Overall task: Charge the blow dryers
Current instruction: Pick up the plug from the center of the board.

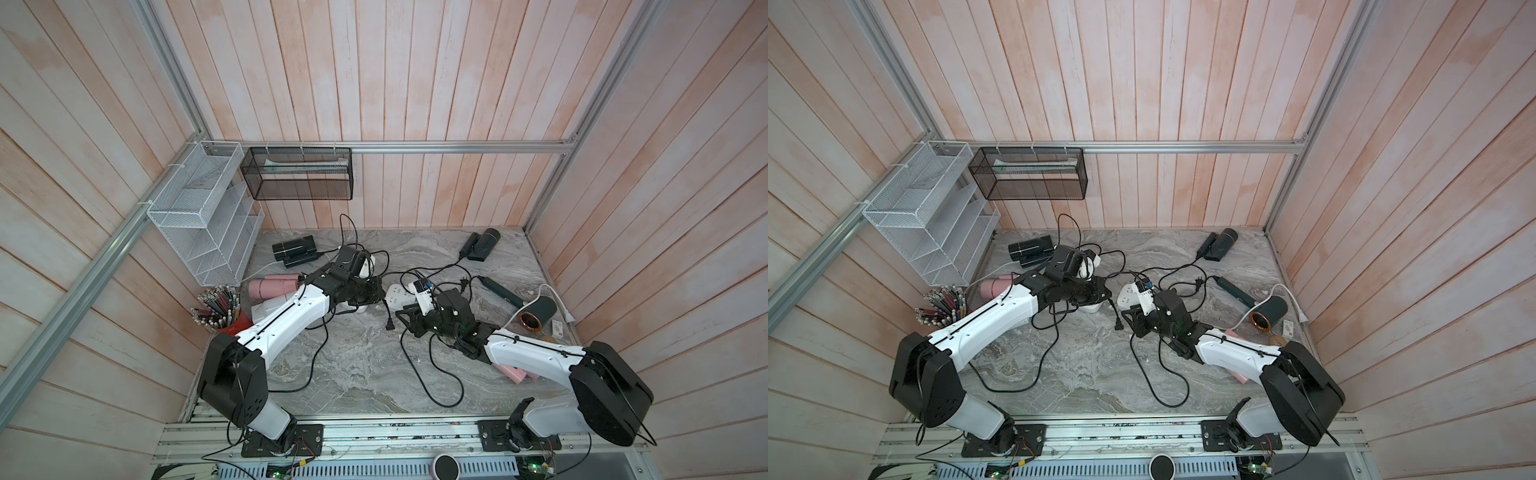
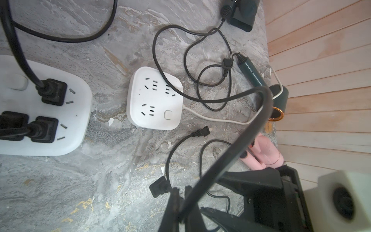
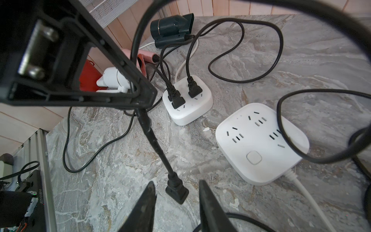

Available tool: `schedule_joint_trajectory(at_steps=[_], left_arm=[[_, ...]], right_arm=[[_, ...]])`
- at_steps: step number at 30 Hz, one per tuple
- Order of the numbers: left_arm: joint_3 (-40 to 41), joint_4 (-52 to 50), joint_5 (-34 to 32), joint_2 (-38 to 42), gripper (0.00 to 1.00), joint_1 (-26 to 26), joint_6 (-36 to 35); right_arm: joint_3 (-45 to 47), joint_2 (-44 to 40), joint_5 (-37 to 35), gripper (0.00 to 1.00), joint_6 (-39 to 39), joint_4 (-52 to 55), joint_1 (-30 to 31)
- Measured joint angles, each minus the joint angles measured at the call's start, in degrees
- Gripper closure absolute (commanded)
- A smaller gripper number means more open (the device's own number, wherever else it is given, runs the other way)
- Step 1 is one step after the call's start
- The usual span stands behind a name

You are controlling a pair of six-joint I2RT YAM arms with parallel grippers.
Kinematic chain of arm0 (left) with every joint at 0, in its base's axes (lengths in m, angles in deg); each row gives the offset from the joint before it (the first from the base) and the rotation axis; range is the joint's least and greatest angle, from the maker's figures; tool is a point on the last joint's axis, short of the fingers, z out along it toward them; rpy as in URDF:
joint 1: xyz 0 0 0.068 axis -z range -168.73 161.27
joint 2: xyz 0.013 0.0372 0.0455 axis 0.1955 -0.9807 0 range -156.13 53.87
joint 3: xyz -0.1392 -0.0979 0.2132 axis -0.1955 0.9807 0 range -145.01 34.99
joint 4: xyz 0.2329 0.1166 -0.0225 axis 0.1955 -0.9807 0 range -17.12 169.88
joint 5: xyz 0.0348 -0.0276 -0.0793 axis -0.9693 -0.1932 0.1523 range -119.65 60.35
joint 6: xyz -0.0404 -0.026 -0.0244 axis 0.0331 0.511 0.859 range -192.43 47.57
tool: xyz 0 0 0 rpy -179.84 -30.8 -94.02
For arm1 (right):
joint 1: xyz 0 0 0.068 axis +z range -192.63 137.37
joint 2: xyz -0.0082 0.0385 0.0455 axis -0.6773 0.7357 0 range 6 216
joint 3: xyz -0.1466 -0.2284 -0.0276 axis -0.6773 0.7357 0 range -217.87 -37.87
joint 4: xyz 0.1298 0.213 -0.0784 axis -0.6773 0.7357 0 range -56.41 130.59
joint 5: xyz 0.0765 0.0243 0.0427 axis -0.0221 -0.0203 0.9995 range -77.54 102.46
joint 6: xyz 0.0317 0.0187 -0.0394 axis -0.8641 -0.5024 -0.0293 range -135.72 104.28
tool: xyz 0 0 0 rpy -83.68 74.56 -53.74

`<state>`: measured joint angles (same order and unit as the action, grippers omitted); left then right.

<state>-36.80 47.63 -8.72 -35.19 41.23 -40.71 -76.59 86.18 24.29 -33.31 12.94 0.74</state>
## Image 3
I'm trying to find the pink hair dryer left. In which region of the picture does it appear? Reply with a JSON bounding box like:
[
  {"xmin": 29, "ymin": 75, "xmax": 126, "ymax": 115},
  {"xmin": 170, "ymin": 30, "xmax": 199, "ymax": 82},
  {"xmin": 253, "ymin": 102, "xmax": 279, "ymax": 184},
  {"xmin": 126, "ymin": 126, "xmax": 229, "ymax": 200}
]
[{"xmin": 137, "ymin": 49, "xmax": 160, "ymax": 76}]

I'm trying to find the black cord with plug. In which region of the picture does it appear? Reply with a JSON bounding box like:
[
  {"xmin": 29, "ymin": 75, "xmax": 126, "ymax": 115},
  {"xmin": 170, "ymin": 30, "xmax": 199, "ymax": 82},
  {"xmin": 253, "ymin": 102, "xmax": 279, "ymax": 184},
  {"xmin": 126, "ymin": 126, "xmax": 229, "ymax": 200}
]
[{"xmin": 185, "ymin": 18, "xmax": 284, "ymax": 99}]

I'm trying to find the near white power strip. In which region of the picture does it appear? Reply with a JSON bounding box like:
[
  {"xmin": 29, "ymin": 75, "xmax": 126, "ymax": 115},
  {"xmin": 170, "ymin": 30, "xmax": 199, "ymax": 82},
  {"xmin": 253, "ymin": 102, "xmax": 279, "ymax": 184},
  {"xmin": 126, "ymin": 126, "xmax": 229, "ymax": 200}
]
[{"xmin": 162, "ymin": 75, "xmax": 213, "ymax": 126}]

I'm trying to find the white wire shelf rack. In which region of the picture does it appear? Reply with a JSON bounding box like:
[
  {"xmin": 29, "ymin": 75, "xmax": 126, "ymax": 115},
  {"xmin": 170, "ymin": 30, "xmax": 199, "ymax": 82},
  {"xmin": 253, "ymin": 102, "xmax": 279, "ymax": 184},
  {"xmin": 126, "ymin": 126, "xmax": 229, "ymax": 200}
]
[{"xmin": 79, "ymin": 0, "xmax": 138, "ymax": 28}]

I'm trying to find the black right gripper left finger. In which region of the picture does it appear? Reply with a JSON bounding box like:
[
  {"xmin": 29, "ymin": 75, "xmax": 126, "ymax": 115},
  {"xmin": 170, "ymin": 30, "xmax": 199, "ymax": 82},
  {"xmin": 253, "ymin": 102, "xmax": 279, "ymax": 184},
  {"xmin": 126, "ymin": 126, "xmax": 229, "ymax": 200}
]
[{"xmin": 118, "ymin": 181, "xmax": 157, "ymax": 232}]

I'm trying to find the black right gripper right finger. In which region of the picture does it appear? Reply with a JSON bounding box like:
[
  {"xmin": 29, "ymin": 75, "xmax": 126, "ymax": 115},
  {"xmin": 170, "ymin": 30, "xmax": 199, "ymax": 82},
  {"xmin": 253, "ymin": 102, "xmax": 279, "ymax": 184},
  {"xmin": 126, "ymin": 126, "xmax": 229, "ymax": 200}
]
[{"xmin": 199, "ymin": 180, "xmax": 237, "ymax": 232}]

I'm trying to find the white folded hair dryer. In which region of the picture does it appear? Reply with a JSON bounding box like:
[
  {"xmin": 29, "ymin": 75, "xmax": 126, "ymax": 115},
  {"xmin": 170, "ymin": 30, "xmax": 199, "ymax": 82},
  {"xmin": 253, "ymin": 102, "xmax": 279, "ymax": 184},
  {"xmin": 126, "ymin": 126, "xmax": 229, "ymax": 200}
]
[{"xmin": 96, "ymin": 67, "xmax": 131, "ymax": 93}]

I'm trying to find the black folded hair dryer left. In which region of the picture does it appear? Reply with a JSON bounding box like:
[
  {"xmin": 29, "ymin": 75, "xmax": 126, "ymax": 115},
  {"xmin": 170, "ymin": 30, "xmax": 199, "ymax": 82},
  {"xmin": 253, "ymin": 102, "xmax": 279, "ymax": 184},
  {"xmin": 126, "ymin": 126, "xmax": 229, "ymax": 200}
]
[{"xmin": 150, "ymin": 13, "xmax": 195, "ymax": 49}]

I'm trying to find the white dryer black cord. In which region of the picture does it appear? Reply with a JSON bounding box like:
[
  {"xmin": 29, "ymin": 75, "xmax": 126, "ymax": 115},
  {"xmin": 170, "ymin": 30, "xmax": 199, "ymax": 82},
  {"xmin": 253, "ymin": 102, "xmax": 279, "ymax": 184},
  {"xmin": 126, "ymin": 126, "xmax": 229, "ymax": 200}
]
[{"xmin": 62, "ymin": 95, "xmax": 163, "ymax": 174}]

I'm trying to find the white power strip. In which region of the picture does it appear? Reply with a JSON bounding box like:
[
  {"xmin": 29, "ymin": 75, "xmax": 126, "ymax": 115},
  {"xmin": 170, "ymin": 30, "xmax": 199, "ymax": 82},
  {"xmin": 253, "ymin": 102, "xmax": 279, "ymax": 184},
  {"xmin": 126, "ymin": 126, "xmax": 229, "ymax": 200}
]
[
  {"xmin": 162, "ymin": 75, "xmax": 213, "ymax": 126},
  {"xmin": 215, "ymin": 103, "xmax": 302, "ymax": 186}
]

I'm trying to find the far white power strip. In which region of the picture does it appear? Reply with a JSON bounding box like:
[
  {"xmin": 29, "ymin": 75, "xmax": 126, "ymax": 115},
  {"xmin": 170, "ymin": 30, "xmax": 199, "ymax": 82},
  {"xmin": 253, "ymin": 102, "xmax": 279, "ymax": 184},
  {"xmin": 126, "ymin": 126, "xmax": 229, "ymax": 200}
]
[{"xmin": 215, "ymin": 103, "xmax": 302, "ymax": 186}]

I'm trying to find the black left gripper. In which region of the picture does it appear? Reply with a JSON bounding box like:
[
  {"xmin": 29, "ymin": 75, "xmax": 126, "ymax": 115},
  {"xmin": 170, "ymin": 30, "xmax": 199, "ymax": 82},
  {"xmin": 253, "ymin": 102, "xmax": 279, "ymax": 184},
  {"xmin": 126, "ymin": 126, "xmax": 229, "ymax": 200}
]
[{"xmin": 1, "ymin": 1, "xmax": 157, "ymax": 109}]

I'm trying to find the red cup of pencils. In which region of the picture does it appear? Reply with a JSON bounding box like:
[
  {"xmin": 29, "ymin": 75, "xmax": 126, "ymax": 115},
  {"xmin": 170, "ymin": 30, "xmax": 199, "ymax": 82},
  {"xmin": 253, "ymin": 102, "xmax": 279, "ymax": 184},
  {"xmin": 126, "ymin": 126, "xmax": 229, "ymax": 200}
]
[{"xmin": 79, "ymin": 60, "xmax": 107, "ymax": 92}]

